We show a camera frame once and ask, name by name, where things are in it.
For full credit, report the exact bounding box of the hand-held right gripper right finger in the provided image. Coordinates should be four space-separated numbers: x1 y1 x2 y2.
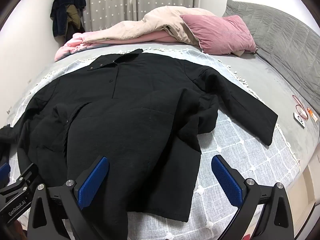
211 154 295 240

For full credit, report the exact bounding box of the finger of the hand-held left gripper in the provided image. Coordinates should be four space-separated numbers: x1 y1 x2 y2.
0 163 11 188

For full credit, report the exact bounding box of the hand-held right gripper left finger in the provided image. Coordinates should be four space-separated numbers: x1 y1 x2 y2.
26 156 110 240

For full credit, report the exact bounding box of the black coat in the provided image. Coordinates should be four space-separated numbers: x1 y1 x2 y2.
0 49 279 240

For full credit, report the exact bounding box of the white checked fringed throw blanket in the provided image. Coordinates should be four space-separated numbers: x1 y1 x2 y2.
10 47 300 240

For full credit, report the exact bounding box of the white small device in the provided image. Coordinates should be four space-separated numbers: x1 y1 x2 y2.
293 112 306 129

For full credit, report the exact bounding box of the pink blanket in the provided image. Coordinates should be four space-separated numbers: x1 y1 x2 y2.
54 31 185 62

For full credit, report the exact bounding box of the pink pillow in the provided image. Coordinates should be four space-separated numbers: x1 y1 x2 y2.
179 14 258 55

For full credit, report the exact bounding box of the grey quilted headboard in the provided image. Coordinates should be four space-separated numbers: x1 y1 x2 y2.
222 0 320 103

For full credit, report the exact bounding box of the olive hanging garment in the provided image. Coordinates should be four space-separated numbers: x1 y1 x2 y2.
65 4 86 35

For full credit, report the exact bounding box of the beige duvet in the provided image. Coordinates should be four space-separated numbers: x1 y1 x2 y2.
81 5 217 46

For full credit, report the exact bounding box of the dark navy hanging jacket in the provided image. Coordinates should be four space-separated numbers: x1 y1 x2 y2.
50 0 87 38

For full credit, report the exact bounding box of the red cable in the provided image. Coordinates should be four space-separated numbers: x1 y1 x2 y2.
292 95 310 119

